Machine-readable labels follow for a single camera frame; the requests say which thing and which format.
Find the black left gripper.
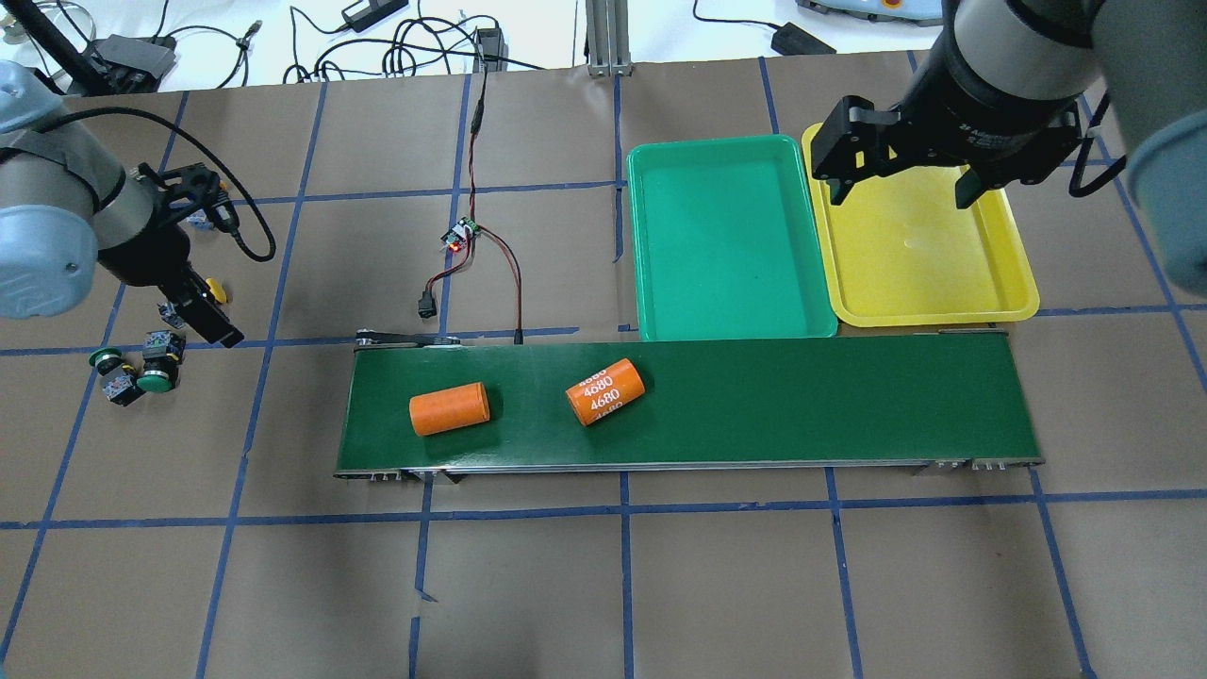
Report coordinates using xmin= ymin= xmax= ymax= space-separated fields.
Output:
xmin=94 ymin=163 xmax=245 ymax=349

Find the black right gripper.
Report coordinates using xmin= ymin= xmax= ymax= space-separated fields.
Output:
xmin=811 ymin=42 xmax=1083 ymax=209

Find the plain orange cylinder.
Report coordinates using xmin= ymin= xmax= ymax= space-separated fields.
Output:
xmin=408 ymin=382 xmax=491 ymax=437

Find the orange 4680 battery cylinder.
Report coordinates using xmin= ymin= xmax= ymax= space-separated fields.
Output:
xmin=566 ymin=357 xmax=646 ymax=426

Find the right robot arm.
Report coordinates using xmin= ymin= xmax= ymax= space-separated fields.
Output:
xmin=809 ymin=1 xmax=1206 ymax=295

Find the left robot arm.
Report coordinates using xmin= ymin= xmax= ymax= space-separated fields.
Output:
xmin=1 ymin=60 xmax=244 ymax=347

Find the green push button right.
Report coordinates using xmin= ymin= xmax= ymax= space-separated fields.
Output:
xmin=135 ymin=330 xmax=186 ymax=392

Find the green push button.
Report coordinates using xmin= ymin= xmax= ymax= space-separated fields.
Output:
xmin=135 ymin=330 xmax=186 ymax=392
xmin=88 ymin=345 xmax=145 ymax=406

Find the yellow plastic tray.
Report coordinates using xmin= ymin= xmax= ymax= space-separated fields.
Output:
xmin=806 ymin=166 xmax=1040 ymax=328

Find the green push button left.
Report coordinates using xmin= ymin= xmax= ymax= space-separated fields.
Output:
xmin=88 ymin=345 xmax=145 ymax=406

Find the black power adapter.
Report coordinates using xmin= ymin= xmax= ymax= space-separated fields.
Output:
xmin=770 ymin=23 xmax=836 ymax=55

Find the green plastic tray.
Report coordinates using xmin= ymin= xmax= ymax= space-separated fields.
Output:
xmin=628 ymin=134 xmax=839 ymax=343

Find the green conveyor belt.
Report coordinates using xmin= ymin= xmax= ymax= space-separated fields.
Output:
xmin=336 ymin=334 xmax=1043 ymax=478

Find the small circuit board red LED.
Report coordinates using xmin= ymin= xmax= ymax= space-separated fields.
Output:
xmin=441 ymin=216 xmax=480 ymax=254

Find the red black wire with plug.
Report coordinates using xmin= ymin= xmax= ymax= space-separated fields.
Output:
xmin=415 ymin=28 xmax=525 ymax=345

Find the aluminium frame post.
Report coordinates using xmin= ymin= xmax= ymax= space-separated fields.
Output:
xmin=585 ymin=0 xmax=632 ymax=78

